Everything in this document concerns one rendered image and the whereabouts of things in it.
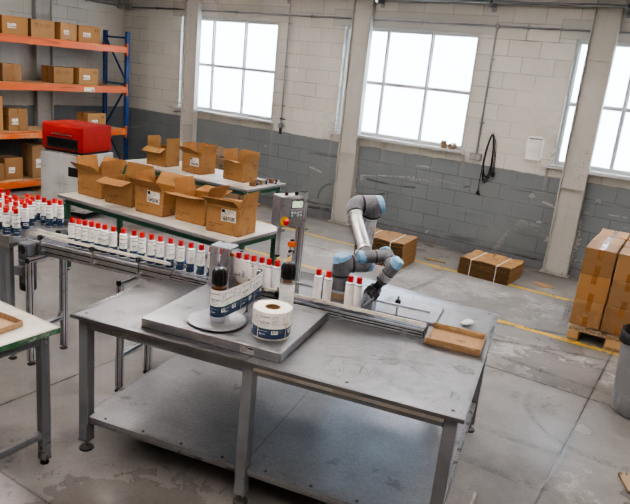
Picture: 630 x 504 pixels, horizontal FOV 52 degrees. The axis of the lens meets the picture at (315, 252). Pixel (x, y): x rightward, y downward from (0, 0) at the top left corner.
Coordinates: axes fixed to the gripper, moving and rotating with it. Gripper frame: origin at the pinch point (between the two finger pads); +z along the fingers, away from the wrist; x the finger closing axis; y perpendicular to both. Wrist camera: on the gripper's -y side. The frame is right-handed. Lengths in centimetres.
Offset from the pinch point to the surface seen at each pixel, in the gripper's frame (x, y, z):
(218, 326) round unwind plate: -47, 69, 32
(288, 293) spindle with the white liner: -33.8, 32.0, 10.4
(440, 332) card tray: 44.2, -7.4, -14.0
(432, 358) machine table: 47, 30, -15
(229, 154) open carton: -264, -383, 137
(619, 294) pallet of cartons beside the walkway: 161, -276, -46
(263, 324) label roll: -29, 68, 14
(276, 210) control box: -74, -1, -9
